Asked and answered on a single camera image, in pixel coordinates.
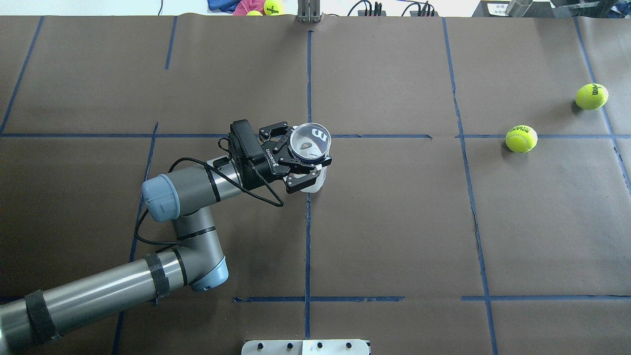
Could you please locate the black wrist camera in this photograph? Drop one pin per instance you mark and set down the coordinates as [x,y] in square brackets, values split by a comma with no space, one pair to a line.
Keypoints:
[244,148]

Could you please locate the blue cloth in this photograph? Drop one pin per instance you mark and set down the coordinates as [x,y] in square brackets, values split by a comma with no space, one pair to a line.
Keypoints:
[223,6]

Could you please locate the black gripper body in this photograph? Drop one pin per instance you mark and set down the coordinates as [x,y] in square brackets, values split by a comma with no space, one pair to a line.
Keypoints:
[265,166]

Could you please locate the spare yellow tennis ball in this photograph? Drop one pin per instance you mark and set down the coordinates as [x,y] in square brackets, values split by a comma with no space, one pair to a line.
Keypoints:
[274,7]

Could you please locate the Wilson tennis ball can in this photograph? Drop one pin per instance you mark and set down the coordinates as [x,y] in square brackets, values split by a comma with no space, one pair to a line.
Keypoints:
[310,142]

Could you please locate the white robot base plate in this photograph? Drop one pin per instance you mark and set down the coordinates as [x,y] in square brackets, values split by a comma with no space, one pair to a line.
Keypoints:
[307,347]

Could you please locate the Roland Garros tennis ball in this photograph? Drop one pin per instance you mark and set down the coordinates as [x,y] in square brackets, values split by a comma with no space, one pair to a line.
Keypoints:
[521,138]

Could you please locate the pink cloth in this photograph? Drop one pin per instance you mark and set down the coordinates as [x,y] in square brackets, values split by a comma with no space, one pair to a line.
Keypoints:
[244,7]

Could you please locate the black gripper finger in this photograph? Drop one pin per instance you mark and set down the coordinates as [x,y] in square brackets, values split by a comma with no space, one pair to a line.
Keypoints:
[307,177]
[277,134]

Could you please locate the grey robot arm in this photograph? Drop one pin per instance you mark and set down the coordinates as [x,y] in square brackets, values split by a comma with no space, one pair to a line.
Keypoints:
[69,207]

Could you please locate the Wilson yellow tennis ball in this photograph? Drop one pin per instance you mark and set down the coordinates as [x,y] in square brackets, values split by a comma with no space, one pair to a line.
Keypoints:
[591,96]

